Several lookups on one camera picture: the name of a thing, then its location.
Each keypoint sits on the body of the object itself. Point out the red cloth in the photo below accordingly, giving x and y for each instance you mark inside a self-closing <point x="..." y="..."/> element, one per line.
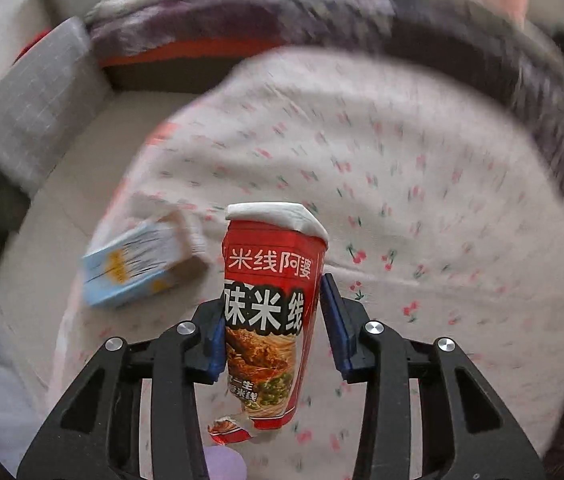
<point x="34" y="47"/>

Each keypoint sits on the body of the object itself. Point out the floral tablecloth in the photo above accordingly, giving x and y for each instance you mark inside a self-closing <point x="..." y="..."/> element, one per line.
<point x="387" y="160"/>

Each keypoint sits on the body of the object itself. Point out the torn red lid piece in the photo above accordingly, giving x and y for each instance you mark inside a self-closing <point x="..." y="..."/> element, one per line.
<point x="227" y="432"/>

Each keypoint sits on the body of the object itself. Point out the orange bed base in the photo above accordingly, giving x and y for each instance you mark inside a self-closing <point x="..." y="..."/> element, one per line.
<point x="161" y="57"/>

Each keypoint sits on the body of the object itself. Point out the grey checked cushion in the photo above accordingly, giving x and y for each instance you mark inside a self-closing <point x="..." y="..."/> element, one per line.
<point x="36" y="105"/>

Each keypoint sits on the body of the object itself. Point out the red noodle cup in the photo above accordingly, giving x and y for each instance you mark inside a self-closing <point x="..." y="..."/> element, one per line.
<point x="267" y="280"/>

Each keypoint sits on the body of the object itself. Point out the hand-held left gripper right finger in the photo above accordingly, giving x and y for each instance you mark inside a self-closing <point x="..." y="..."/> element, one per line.
<point x="334" y="320"/>

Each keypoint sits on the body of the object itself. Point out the purple round object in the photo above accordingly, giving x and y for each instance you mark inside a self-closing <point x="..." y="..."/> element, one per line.
<point x="227" y="465"/>

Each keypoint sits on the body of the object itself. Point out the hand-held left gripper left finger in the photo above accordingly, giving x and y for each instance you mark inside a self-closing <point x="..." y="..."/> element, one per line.
<point x="211" y="371"/>

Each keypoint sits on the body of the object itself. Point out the light blue carton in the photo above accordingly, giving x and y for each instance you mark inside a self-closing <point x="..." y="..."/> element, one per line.
<point x="131" y="265"/>

